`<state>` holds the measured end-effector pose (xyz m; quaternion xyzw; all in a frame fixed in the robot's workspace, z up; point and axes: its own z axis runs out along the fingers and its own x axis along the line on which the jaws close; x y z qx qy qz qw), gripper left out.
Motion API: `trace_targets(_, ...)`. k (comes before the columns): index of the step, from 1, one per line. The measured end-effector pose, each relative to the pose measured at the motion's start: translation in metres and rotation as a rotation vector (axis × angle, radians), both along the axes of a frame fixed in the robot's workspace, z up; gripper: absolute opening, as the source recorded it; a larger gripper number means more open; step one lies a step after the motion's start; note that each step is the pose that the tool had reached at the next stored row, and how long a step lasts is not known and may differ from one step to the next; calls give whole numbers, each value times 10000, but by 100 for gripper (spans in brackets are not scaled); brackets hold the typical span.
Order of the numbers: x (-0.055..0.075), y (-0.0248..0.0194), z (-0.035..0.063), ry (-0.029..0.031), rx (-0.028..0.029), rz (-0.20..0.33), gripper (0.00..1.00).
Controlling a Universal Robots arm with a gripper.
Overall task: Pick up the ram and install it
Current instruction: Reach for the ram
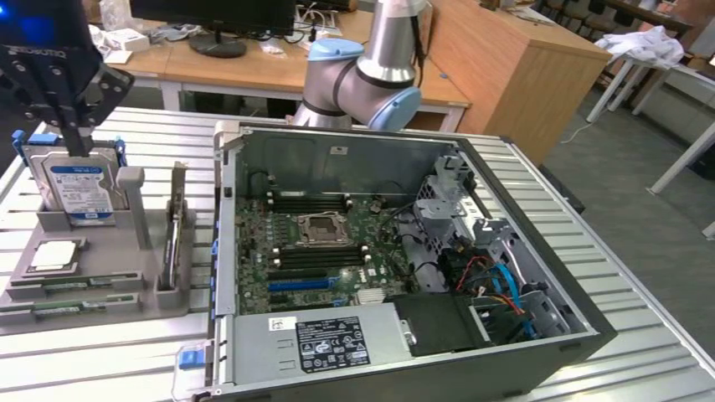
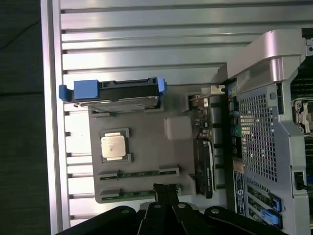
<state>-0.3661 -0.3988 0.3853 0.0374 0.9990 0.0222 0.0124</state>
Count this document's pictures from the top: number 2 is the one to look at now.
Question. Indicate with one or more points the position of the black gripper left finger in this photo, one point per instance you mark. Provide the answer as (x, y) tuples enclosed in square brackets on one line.
[(151, 215)]

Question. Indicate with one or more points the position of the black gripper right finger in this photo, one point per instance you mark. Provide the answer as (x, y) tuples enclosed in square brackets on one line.
[(181, 215)]

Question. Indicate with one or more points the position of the green RAM stick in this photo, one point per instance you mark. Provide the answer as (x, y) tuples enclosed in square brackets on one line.
[(139, 174), (137, 194)]

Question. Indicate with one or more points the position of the black graphics card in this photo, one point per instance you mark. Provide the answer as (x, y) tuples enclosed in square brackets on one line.
[(204, 166)]

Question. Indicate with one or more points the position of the silver CPU chip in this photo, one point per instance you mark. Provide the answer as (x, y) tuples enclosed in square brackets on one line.
[(113, 147)]

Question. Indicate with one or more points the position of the grey parts rack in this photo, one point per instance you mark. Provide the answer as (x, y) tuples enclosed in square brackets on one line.
[(151, 127)]

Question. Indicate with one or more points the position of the blue expansion slot latch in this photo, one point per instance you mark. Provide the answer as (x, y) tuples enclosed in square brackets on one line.
[(270, 215)]

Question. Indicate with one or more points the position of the grey PC case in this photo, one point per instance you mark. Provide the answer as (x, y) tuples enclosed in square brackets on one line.
[(264, 137)]

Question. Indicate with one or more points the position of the disk drive with blue carrier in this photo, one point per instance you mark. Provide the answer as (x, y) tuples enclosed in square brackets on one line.
[(127, 94)]

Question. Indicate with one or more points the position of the CPU socket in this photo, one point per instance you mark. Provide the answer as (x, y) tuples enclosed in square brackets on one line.
[(304, 115)]

